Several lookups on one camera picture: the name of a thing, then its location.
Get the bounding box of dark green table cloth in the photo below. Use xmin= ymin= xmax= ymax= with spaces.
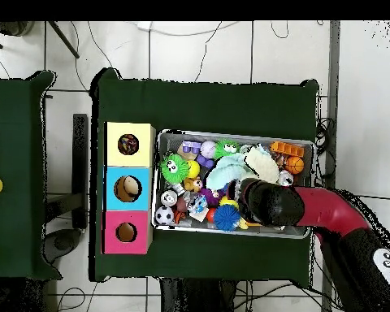
xmin=89 ymin=67 xmax=319 ymax=287
xmin=0 ymin=70 xmax=63 ymax=281

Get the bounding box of thick black floor cable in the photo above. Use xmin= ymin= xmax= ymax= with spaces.
xmin=353 ymin=193 xmax=390 ymax=202

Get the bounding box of shallow wire mesh bin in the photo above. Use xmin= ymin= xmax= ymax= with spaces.
xmin=152 ymin=129 xmax=314 ymax=240

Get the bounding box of mint waffle cloth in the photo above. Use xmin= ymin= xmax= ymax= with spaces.
xmin=206 ymin=152 xmax=248 ymax=191

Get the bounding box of yellow smiley ball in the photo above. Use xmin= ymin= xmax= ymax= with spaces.
xmin=186 ymin=159 xmax=202 ymax=179

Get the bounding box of green spiky toy with eyes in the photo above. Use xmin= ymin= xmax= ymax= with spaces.
xmin=213 ymin=139 xmax=241 ymax=159

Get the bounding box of cream waffle cloth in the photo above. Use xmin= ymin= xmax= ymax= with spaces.
xmin=243 ymin=145 xmax=280 ymax=184

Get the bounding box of wooden box with three holes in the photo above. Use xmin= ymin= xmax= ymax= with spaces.
xmin=102 ymin=121 xmax=157 ymax=255

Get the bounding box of white toy baseball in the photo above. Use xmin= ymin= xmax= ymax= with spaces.
xmin=200 ymin=140 xmax=218 ymax=159

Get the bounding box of blue spiky ball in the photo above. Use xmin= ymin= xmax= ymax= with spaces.
xmin=213 ymin=204 xmax=241 ymax=232

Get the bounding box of green spiky ball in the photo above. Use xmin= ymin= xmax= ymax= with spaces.
xmin=159 ymin=153 xmax=190 ymax=184

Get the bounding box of orange toy basketball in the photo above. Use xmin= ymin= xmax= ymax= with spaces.
xmin=284 ymin=156 xmax=305 ymax=175

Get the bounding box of black white soccer ball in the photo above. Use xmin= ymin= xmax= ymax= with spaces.
xmin=154 ymin=206 xmax=176 ymax=226

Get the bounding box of purple spiky toy with eyes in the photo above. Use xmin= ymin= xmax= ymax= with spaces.
xmin=199 ymin=187 xmax=225 ymax=207

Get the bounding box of colourful spotted cloth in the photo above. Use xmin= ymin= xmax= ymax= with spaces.
xmin=118 ymin=133 xmax=140 ymax=154

